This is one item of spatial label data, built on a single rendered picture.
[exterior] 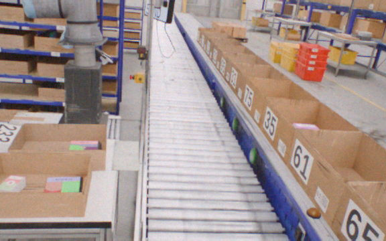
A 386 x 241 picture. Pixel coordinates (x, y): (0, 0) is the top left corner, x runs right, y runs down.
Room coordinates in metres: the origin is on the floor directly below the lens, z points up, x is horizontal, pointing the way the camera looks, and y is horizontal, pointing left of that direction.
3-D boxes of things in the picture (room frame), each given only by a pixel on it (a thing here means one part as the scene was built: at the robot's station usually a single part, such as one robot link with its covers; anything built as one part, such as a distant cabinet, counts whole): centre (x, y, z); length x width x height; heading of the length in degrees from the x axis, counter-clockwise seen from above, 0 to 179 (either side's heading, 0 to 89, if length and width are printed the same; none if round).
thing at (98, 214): (1.44, 0.61, 0.74); 1.00 x 0.58 x 0.03; 11
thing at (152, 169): (1.45, -0.08, 0.72); 0.52 x 0.05 x 0.05; 98
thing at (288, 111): (1.52, -0.52, 0.96); 0.39 x 0.29 x 0.17; 8
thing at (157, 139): (1.77, -0.03, 0.72); 0.52 x 0.05 x 0.05; 98
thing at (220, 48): (3.08, -0.30, 0.97); 0.39 x 0.29 x 0.17; 8
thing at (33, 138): (1.42, 0.56, 0.80); 0.38 x 0.28 x 0.10; 104
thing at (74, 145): (1.44, 0.47, 0.78); 0.19 x 0.14 x 0.02; 14
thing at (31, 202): (1.11, 0.54, 0.80); 0.38 x 0.28 x 0.10; 102
